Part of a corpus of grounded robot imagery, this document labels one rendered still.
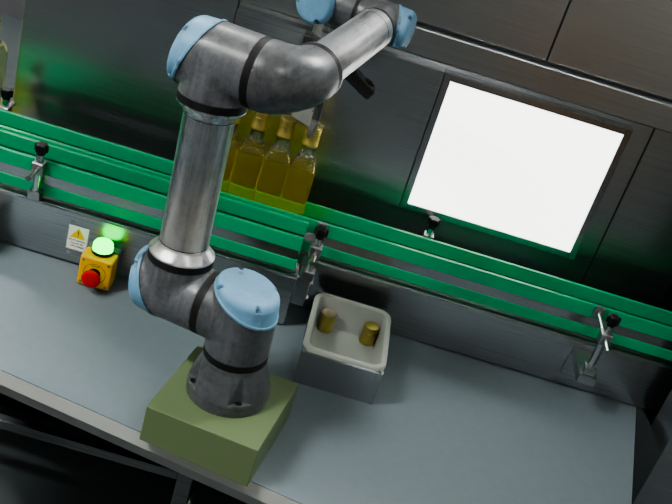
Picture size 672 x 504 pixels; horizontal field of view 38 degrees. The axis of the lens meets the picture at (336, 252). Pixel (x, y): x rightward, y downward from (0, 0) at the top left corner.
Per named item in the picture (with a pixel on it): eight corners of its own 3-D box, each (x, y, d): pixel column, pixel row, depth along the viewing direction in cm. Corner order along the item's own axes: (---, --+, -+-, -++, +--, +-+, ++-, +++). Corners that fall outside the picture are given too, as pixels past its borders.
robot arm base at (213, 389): (241, 430, 170) (251, 385, 165) (169, 392, 174) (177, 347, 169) (283, 388, 182) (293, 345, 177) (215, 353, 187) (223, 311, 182)
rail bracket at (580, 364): (579, 373, 226) (618, 293, 215) (587, 418, 211) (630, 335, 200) (559, 367, 226) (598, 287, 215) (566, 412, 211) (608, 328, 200)
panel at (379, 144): (572, 254, 233) (631, 125, 217) (573, 260, 230) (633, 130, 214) (208, 143, 230) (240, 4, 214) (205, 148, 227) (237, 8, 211)
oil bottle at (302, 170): (296, 235, 225) (321, 153, 214) (293, 247, 220) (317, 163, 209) (273, 228, 225) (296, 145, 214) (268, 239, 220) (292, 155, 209)
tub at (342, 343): (381, 343, 219) (392, 312, 215) (373, 404, 200) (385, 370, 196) (306, 321, 219) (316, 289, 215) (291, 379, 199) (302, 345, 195)
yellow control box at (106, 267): (117, 277, 214) (123, 249, 210) (106, 295, 207) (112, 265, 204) (86, 268, 214) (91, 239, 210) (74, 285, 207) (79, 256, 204)
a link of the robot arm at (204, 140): (189, 347, 169) (255, 43, 145) (116, 314, 172) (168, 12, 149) (222, 319, 179) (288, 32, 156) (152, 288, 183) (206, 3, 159)
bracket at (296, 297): (311, 285, 220) (319, 260, 217) (305, 307, 212) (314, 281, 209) (296, 281, 220) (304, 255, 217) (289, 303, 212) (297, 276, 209)
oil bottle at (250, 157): (248, 220, 225) (270, 137, 214) (243, 231, 220) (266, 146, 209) (225, 213, 224) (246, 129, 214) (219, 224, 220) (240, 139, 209)
